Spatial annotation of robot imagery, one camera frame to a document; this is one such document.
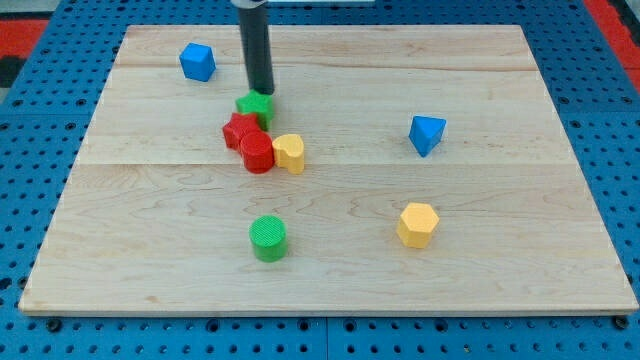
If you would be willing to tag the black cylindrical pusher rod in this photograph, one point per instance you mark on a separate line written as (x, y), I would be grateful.
(254, 31)

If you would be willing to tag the green star block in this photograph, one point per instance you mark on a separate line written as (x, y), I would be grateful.
(258, 103)

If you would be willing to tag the red star block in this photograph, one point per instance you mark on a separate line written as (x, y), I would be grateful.
(238, 127)

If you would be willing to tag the blue cube block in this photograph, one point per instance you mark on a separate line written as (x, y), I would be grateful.
(197, 62)

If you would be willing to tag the red cylinder block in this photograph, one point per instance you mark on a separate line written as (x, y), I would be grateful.
(257, 152)

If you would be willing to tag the yellow heart block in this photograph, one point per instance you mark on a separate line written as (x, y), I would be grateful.
(289, 153)

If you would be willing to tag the light wooden board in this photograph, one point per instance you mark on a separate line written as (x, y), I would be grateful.
(154, 218)

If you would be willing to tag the blue triangular prism block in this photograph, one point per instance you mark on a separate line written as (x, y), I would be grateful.
(425, 133)

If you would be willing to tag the green cylinder block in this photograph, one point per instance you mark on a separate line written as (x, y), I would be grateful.
(268, 237)

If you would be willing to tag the yellow hexagon block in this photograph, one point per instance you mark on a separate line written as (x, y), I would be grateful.
(416, 225)

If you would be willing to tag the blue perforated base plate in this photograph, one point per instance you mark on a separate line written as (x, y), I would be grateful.
(48, 108)

